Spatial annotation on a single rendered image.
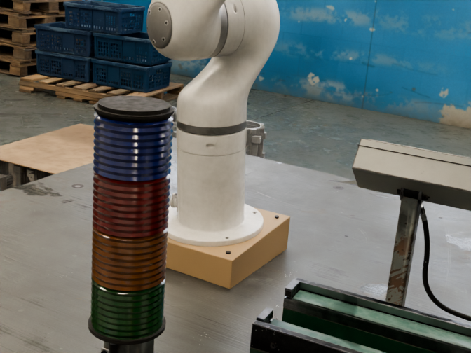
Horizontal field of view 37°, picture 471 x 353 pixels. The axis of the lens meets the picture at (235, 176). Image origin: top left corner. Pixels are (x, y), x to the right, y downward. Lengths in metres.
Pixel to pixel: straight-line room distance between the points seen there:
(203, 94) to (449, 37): 5.34
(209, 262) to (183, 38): 0.37
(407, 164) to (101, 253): 0.57
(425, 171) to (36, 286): 0.62
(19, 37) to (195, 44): 6.03
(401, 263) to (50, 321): 0.52
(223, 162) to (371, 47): 5.50
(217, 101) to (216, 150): 0.08
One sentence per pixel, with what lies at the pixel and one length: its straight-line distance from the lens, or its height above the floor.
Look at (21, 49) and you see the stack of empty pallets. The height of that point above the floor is 0.27.
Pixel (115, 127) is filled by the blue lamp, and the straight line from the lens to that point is 0.52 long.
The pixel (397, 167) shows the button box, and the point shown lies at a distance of 1.02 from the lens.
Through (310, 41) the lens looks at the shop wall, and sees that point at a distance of 6.86.
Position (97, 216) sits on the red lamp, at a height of 1.13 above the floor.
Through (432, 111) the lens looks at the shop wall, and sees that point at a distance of 6.53.
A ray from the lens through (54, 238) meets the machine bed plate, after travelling 1.36.
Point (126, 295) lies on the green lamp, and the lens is 0.56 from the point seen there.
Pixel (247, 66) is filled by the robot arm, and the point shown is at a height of 1.15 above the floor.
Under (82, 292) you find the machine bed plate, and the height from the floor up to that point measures 0.80.
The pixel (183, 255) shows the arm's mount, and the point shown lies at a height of 0.83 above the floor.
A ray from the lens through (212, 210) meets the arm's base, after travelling 1.22.
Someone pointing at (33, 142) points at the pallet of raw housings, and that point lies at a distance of 3.61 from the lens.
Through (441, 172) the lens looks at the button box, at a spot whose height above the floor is 1.06.
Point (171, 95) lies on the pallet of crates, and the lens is 6.47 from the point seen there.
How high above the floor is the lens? 1.34
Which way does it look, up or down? 18 degrees down
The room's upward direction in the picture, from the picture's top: 5 degrees clockwise
